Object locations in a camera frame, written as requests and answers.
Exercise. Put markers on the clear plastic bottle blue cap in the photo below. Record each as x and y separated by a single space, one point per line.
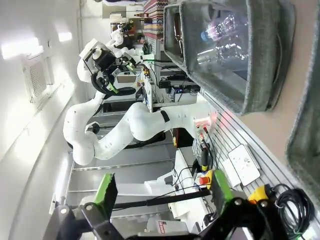
220 27

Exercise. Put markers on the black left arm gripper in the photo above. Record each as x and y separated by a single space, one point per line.
104 61

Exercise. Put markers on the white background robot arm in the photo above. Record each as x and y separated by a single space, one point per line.
117 37

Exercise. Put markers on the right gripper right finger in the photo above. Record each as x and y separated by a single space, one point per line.
221 192

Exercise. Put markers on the large grey fabric basket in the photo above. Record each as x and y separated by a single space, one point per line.
262 75

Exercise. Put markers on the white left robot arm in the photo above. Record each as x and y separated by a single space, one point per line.
140 122

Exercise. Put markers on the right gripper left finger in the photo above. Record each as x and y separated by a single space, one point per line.
106 195

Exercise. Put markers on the yellow red emergency stop button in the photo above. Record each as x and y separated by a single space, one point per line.
206 180

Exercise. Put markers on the black handheld controller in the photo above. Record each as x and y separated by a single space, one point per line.
204 157

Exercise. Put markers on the yellow black switch box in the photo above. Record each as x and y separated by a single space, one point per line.
258 193

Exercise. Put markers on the white ceiling air conditioner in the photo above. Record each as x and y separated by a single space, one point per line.
37 77

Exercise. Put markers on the black metal rod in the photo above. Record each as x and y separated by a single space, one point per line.
162 199

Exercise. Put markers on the clear plastic bottle without cap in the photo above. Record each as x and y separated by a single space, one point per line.
222 56

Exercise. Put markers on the colourful patterned fabric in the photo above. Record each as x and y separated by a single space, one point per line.
153 17

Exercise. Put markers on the white power socket box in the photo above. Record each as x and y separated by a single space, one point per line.
243 165

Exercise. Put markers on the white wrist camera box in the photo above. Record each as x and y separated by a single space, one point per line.
88 50

